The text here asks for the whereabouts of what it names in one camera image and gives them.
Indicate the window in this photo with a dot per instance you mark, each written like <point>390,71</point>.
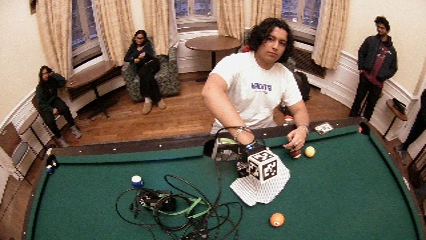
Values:
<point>193,8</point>
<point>301,12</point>
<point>84,25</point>

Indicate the small wooden side table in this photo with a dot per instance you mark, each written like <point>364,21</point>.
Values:
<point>396,110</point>

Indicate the blue and white billiard ball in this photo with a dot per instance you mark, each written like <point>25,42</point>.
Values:
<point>137,181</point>

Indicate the green pool table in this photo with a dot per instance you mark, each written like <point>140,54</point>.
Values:
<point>354,200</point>

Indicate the the person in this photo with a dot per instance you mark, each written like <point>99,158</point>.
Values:
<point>257,86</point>

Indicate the patterned armchair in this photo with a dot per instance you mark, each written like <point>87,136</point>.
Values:
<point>167,78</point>

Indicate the beige curtain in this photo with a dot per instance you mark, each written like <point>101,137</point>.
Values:
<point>265,9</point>
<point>231,16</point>
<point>115,30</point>
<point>330,33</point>
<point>156,23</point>
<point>53,36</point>

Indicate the orange billiard ball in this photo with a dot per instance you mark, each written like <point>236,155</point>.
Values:
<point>277,219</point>

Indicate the white striped cloth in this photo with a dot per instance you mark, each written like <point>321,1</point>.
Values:
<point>261,193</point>

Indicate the yellow billiard ball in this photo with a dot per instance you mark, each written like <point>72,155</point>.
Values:
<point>309,151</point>

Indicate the dark radiator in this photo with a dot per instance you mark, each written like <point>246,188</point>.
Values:
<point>306,61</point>

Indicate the black device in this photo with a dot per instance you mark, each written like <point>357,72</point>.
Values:
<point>155,199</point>

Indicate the printed marker tag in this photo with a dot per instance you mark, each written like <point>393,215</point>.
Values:
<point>324,127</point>

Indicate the round wooden table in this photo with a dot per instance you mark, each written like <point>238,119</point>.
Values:
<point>213,43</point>

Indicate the white marker cube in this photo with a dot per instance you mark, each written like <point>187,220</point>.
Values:
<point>262,165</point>

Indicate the dark red billiard ball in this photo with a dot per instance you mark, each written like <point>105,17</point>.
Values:
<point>296,153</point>

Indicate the grey electronics box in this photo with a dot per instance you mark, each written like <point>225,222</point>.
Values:
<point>225,150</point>

